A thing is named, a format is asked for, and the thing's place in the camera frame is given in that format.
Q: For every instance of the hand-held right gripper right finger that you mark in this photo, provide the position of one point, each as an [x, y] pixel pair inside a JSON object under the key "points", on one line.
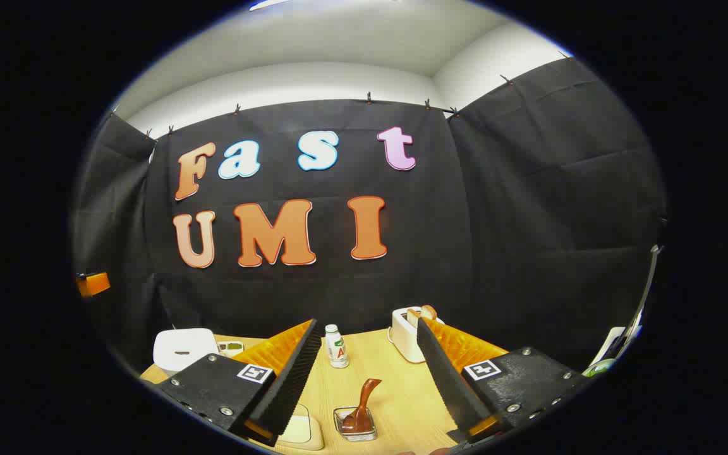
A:
{"points": [[446, 385]]}

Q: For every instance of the white toaster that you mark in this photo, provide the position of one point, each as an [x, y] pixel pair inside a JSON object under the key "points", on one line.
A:
{"points": [[404, 338]]}

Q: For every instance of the green round object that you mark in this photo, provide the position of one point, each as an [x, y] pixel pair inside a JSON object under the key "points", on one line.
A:
{"points": [[601, 367]]}

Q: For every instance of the rounded bread slice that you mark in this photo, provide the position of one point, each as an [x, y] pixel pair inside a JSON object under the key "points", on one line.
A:
{"points": [[429, 311]]}

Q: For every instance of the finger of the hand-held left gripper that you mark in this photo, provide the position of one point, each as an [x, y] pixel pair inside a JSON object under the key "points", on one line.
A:
{"points": [[93, 284]]}

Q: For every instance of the brown wooden spoon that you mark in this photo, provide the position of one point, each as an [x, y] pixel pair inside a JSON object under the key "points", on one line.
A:
{"points": [[364, 404]]}

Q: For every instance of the white drink bottle green cap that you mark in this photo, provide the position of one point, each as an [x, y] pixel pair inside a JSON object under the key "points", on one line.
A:
{"points": [[337, 351]]}

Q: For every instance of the small white dish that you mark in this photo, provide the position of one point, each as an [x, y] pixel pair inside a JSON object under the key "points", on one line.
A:
{"points": [[231, 347]]}

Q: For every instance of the ceiling light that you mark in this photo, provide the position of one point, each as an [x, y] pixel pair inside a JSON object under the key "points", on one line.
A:
{"points": [[269, 4]]}

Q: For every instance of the black and white stand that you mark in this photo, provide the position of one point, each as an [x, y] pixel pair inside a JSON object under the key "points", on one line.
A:
{"points": [[610, 344]]}

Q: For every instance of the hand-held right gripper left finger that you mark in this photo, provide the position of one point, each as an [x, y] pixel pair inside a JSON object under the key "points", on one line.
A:
{"points": [[291, 385]]}

